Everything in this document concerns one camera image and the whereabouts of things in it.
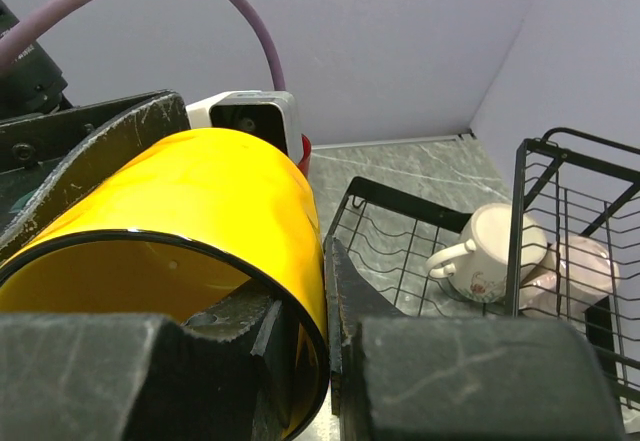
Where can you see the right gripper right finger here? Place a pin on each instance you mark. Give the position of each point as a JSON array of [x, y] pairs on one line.
[[399, 377]]

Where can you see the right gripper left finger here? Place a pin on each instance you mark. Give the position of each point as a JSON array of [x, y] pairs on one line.
[[226, 374]]

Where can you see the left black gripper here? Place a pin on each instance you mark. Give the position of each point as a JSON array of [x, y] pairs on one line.
[[50, 162]]

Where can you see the yellow enamel mug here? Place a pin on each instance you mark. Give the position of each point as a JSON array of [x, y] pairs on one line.
[[174, 231]]

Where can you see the white mug green interior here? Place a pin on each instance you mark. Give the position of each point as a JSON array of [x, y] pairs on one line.
[[477, 265]]

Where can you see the pink mug lilac interior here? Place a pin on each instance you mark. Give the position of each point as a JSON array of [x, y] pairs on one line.
[[573, 276]]

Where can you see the red cup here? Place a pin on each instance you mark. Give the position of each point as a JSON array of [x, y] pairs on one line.
[[304, 163]]

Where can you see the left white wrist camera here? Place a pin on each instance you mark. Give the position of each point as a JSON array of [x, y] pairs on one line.
[[269, 115]]

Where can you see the black wire dish rack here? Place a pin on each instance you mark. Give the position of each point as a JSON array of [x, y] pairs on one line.
[[584, 192]]

